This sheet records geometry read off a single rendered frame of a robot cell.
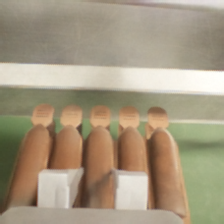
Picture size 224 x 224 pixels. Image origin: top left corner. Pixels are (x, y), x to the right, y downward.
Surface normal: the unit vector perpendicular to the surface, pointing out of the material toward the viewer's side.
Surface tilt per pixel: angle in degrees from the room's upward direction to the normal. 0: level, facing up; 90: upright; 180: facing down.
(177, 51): 90
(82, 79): 55
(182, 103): 90
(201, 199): 3
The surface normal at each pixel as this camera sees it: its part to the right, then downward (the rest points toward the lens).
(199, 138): 0.03, -0.71
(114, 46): -0.02, 0.70
